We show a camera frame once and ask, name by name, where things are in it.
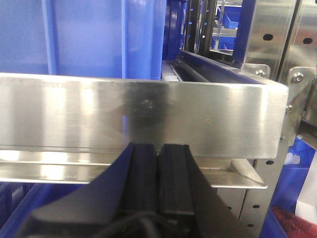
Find steel corner bracket plate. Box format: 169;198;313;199
284;67;317;146

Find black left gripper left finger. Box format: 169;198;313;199
16;143;158;238

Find right steel shelf rail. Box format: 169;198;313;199
0;73;288;189

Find perforated steel upright post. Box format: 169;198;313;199
279;0;317;126

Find large blue upper bin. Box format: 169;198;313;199
0;0;166;80

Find red bubble wrap sheets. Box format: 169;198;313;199
271;207;317;238

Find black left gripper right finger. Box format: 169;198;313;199
158;144;252;238

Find black roller track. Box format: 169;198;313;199
168;50;260;84

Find blue lower right bin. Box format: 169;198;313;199
260;138;316;238

